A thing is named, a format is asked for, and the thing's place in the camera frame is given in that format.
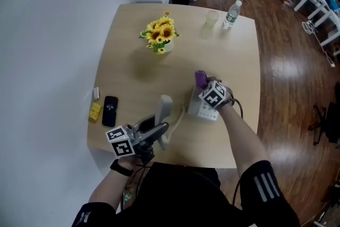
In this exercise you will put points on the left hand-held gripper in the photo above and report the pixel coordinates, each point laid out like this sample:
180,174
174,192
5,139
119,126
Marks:
120,142

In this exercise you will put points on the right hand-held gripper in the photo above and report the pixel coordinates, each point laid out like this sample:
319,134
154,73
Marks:
212,94

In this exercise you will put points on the purple cloth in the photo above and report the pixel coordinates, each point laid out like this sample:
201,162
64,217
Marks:
201,79

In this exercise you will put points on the white telephone base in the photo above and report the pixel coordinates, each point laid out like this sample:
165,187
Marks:
204,113

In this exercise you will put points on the white telephone handset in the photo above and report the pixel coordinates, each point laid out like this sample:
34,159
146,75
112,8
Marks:
164,107

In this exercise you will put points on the person's right forearm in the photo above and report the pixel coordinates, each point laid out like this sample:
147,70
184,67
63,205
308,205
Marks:
243,138

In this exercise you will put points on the person's left forearm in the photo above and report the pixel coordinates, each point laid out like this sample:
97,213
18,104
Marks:
111,186

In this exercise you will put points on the black smartphone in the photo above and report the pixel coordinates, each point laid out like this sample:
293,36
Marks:
110,111

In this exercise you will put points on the black wristband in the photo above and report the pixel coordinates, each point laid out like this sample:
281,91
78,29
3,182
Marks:
120,168

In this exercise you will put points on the small yellow box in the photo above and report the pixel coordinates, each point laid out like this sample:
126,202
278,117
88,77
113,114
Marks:
95,112

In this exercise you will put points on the small silver box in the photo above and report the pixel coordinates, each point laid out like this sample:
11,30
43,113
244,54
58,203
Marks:
96,93

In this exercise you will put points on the translucent plastic cup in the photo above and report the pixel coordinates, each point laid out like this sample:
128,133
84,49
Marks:
210,22

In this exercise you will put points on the small device with green light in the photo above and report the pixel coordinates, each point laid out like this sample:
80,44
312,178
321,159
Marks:
128,196

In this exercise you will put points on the person's black clothing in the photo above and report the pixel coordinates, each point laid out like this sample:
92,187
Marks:
186,194

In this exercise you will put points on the sunflower bouquet in white vase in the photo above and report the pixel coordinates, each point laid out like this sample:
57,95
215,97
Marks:
160,33

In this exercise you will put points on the clear plastic water bottle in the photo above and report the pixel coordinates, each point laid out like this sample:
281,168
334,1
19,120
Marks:
232,14

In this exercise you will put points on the black chair with star base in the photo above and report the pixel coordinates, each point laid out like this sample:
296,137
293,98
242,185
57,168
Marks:
329,119

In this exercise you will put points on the white desk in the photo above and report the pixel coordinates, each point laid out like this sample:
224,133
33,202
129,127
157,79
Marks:
316,5

